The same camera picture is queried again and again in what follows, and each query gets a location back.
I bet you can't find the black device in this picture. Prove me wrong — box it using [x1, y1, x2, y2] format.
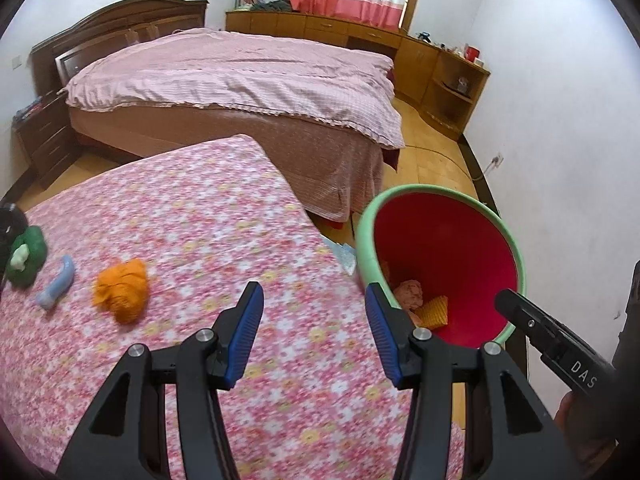
[0, 203, 27, 291]

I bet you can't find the brown bed skirt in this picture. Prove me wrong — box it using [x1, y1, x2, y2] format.
[67, 105, 386, 223]

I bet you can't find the yellow spiky mat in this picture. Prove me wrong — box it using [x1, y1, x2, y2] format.
[415, 296, 449, 330]

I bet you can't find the pink floral sheet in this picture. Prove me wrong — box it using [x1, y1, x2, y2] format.
[0, 134, 466, 480]

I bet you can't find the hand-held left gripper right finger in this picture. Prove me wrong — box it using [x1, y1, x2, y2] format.
[364, 283, 566, 480]

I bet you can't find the white plastic packet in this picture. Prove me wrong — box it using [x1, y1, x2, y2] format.
[322, 237, 357, 273]

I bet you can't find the red bucket with green rim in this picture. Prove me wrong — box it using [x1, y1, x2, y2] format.
[356, 185, 528, 353]

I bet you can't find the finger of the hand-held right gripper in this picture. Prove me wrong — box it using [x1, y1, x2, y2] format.
[494, 288, 618, 391]

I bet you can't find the light blue sock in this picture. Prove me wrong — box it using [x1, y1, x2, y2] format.
[36, 255, 77, 311]

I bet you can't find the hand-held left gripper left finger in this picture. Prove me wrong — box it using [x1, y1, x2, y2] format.
[55, 281, 265, 480]

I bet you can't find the light wooden low cabinet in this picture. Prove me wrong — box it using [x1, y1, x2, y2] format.
[225, 8, 492, 141]

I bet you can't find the dark wooden bed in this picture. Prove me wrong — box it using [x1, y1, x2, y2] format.
[31, 0, 406, 223]

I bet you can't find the person's right hand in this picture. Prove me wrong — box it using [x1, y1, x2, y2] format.
[554, 389, 618, 461]

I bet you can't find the green plush toy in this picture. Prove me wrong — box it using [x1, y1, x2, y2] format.
[6, 226, 48, 288]

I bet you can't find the black floor cable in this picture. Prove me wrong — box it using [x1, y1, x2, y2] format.
[405, 145, 496, 181]

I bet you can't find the pink checked quilt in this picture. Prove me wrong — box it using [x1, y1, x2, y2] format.
[65, 27, 406, 148]

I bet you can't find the pink cloth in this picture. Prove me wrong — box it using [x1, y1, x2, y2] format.
[392, 280, 425, 313]

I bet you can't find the clutter pile on cabinet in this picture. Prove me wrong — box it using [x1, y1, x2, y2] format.
[235, 0, 293, 13]

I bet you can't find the dark wooden nightstand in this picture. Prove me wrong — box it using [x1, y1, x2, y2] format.
[12, 91, 76, 188]

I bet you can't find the orange cloth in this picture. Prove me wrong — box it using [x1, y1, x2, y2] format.
[92, 258, 150, 325]

